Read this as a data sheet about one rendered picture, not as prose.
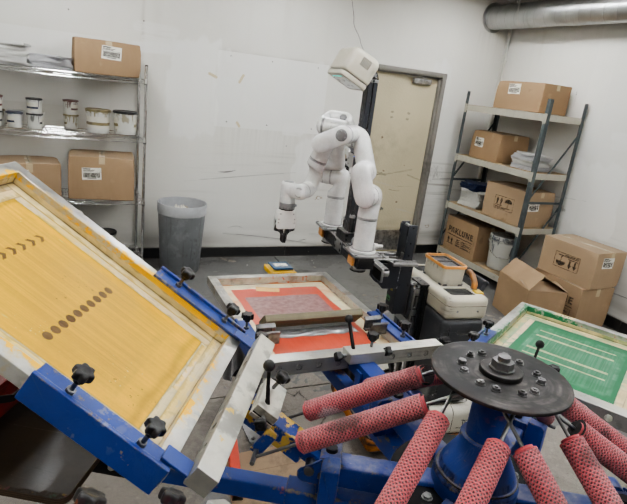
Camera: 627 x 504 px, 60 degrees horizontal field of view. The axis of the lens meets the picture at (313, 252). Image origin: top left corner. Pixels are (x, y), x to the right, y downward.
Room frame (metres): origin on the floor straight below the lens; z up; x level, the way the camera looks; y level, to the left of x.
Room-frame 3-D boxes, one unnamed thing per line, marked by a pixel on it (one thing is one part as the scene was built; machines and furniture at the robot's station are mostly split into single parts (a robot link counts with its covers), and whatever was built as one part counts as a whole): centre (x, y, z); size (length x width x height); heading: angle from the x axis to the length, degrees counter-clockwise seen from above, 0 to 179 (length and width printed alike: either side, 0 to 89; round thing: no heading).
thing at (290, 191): (2.54, 0.12, 1.35); 0.15 x 0.10 x 0.11; 70
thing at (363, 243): (2.43, -0.24, 1.21); 0.16 x 0.13 x 0.15; 109
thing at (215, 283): (2.00, 0.02, 0.97); 0.79 x 0.58 x 0.04; 26
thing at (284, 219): (2.57, 0.15, 1.22); 0.10 x 0.07 x 0.11; 116
